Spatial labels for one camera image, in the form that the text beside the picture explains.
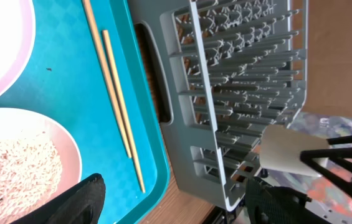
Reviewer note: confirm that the large white plate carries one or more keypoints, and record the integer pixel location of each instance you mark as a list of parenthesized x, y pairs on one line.
[(17, 37)]

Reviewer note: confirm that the pink rice bowl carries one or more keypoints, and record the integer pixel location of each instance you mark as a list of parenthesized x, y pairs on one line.
[(16, 123)]

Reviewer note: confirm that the small white cup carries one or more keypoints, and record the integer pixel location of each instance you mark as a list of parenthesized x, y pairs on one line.
[(280, 150)]

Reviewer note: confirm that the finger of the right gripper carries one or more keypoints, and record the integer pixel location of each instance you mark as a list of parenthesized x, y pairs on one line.
[(340, 165)]

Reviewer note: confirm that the grey dishwasher rack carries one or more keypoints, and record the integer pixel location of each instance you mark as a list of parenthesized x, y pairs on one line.
[(229, 68)]

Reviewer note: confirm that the short wooden chopstick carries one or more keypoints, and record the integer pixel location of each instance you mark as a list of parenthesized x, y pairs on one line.
[(123, 109)]

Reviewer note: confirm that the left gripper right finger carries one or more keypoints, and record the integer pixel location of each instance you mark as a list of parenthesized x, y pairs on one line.
[(277, 205)]

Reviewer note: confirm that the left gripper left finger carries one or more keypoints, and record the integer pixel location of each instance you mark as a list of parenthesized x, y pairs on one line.
[(82, 204)]

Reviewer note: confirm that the teal serving tray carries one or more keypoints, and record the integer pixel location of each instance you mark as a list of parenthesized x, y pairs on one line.
[(63, 80)]

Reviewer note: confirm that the cardboard backdrop panel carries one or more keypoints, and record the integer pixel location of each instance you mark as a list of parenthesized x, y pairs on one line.
[(329, 88)]

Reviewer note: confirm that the long wooden chopstick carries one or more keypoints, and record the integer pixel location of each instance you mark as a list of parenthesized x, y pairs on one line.
[(106, 72)]

